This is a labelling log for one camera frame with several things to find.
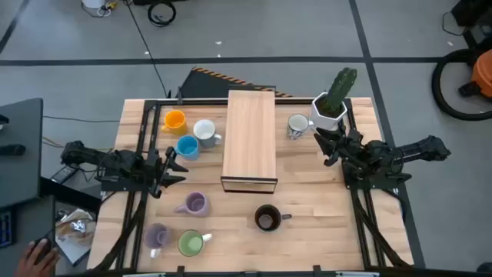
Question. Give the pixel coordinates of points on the wooden shelf with black frame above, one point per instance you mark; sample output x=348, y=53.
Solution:
x=250, y=134

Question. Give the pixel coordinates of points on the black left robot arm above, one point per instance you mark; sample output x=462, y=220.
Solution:
x=115, y=161

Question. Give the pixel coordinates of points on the white bucket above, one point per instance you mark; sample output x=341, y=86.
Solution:
x=92, y=3

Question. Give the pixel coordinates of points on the black aluminium table frame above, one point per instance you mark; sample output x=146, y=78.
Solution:
x=200, y=102

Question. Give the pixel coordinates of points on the yellow mug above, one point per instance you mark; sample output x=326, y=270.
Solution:
x=176, y=121

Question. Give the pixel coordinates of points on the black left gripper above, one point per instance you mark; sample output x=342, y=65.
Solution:
x=157, y=171

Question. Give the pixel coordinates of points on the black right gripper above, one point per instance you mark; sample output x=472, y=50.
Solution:
x=348, y=145

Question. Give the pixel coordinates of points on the crumpled foil and paper bag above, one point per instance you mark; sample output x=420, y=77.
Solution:
x=77, y=227

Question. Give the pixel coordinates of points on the grey mug white inside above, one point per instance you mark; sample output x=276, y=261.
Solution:
x=204, y=131

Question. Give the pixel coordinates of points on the dark grey desk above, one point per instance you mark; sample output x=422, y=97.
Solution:
x=21, y=173

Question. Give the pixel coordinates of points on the black equipment case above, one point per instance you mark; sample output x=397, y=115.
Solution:
x=476, y=15

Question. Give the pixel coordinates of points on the dark glazed mug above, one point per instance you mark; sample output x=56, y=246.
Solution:
x=267, y=218

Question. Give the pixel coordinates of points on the blue mug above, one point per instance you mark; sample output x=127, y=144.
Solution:
x=187, y=147

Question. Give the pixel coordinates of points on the black computer mouse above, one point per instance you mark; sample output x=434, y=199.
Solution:
x=41, y=244

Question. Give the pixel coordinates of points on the black power adapter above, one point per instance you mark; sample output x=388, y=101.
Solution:
x=63, y=174

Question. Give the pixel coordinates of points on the person's hand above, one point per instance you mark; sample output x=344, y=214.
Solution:
x=36, y=261

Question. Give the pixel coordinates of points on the black keyboard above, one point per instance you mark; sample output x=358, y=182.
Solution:
x=5, y=229

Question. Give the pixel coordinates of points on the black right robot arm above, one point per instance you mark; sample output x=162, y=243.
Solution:
x=415, y=150

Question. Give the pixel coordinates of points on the white patterned mug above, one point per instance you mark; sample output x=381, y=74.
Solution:
x=298, y=125

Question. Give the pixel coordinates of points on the orange vacuum cleaner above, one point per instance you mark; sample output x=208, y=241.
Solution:
x=484, y=73

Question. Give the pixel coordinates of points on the green cactus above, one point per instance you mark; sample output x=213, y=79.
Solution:
x=342, y=86

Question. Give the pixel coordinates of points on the white hexagonal plant pot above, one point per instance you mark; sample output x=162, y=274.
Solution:
x=319, y=119

